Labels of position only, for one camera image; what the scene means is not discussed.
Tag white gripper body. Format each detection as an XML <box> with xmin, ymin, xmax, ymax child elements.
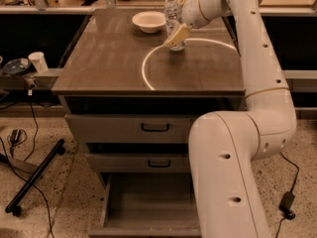
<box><xmin>182</xmin><ymin>0</ymin><xmax>229</xmax><ymax>29</ymax></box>

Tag clear plastic water bottle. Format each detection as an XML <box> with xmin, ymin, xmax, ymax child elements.
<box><xmin>164</xmin><ymin>0</ymin><xmax>182</xmax><ymax>38</ymax></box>

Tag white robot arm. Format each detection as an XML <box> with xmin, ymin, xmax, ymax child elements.
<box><xmin>165</xmin><ymin>0</ymin><xmax>296</xmax><ymax>238</ymax></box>

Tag grey drawer cabinet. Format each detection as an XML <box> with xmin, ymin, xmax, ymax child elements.
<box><xmin>52</xmin><ymin>7</ymin><xmax>247</xmax><ymax>238</ymax></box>

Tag open bottom drawer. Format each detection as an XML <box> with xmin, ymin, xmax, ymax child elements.
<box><xmin>88</xmin><ymin>173</ymin><xmax>201</xmax><ymax>238</ymax></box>

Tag white paper bowl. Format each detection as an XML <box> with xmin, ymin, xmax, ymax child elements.
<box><xmin>132</xmin><ymin>11</ymin><xmax>165</xmax><ymax>34</ymax></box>

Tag white paper cup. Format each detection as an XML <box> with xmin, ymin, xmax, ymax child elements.
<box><xmin>28</xmin><ymin>52</ymin><xmax>49</xmax><ymax>72</ymax></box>

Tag dark blue bowl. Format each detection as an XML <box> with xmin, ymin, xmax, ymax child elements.
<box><xmin>3</xmin><ymin>59</ymin><xmax>31</xmax><ymax>76</ymax></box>

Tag black power adapter left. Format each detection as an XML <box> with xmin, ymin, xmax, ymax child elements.
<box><xmin>9</xmin><ymin>129</ymin><xmax>21</xmax><ymax>145</ymax></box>

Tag black power adapter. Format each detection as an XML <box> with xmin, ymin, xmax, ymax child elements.
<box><xmin>9</xmin><ymin>129</ymin><xmax>21</xmax><ymax>145</ymax></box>
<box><xmin>279</xmin><ymin>191</ymin><xmax>295</xmax><ymax>220</ymax></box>

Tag black power adapter right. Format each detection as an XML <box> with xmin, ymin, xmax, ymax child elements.
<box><xmin>279</xmin><ymin>191</ymin><xmax>295</xmax><ymax>220</ymax></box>

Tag top drawer with black handle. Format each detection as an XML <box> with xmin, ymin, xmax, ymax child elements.
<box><xmin>65</xmin><ymin>114</ymin><xmax>194</xmax><ymax>144</ymax></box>

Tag drawer with black handle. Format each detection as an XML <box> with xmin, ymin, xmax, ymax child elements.
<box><xmin>85</xmin><ymin>154</ymin><xmax>190</xmax><ymax>174</ymax></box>
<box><xmin>65</xmin><ymin>114</ymin><xmax>194</xmax><ymax>144</ymax></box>

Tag middle drawer with black handle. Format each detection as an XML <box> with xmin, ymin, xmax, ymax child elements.
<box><xmin>85</xmin><ymin>154</ymin><xmax>190</xmax><ymax>174</ymax></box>

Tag black cable left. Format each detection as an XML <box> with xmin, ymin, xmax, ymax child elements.
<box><xmin>0</xmin><ymin>88</ymin><xmax>55</xmax><ymax>238</ymax></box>

